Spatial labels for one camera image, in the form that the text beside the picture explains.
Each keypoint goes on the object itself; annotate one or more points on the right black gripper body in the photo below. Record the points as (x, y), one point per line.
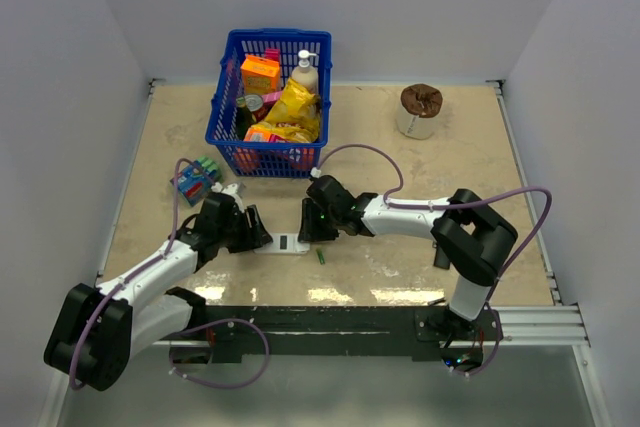
(335, 218)

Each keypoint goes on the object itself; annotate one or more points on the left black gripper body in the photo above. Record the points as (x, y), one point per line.
(235, 236)

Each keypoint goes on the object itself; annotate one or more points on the white remote control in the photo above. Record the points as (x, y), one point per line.
(284, 244)

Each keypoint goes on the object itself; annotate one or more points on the green battery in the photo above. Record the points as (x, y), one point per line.
(320, 256)

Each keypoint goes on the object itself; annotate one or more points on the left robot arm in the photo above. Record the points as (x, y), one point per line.
(100, 328)

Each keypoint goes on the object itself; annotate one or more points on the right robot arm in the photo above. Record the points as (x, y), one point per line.
(474, 237)

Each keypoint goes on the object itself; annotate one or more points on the black remote control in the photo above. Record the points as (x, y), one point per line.
(441, 261)

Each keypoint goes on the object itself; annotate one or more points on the blue plastic basket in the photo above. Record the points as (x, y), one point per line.
(228, 124)

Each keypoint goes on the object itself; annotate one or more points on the orange pink snack box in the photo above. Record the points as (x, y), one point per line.
(262, 134)

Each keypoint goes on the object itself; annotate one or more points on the yellow chip bag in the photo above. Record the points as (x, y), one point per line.
(294, 117)

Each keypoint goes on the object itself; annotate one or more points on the tin can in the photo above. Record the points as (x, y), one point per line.
(253, 105)

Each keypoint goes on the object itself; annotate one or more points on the brown small battery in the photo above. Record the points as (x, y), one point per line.
(437, 301)

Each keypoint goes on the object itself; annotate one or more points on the white cup brown lid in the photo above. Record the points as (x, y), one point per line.
(419, 106)

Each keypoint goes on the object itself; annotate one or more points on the white pump bottle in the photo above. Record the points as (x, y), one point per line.
(305, 74)

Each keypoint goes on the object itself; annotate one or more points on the orange juice carton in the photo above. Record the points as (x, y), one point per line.
(260, 75)

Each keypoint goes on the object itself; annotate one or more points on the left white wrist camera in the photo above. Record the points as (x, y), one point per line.
(234, 190)

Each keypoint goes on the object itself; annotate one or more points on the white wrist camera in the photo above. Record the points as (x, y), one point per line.
(234, 190)
(315, 173)

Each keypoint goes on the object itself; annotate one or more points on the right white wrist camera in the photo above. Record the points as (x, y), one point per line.
(315, 173)

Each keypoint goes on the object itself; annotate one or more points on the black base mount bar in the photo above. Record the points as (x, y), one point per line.
(421, 333)

